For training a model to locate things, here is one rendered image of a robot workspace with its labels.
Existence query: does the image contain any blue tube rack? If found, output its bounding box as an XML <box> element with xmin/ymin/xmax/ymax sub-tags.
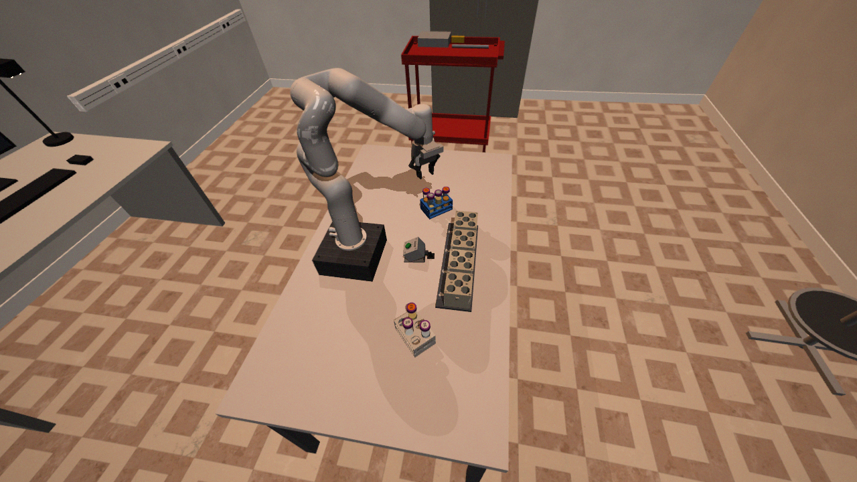
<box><xmin>420</xmin><ymin>196</ymin><xmax>453</xmax><ymax>219</ymax></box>

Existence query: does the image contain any beige bucket adapter with holes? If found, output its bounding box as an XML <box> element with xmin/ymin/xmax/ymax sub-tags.
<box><xmin>444</xmin><ymin>271</ymin><xmax>473</xmax><ymax>309</ymax></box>
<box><xmin>447</xmin><ymin>249</ymin><xmax>475</xmax><ymax>274</ymax></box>
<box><xmin>451</xmin><ymin>229</ymin><xmax>477</xmax><ymax>251</ymax></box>
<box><xmin>453</xmin><ymin>211</ymin><xmax>478</xmax><ymax>231</ymax></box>

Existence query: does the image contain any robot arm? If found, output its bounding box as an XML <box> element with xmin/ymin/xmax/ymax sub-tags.
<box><xmin>290</xmin><ymin>68</ymin><xmax>444</xmax><ymax>250</ymax></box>

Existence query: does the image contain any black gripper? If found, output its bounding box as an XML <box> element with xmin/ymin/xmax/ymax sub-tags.
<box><xmin>408</xmin><ymin>141</ymin><xmax>440</xmax><ymax>179</ymax></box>

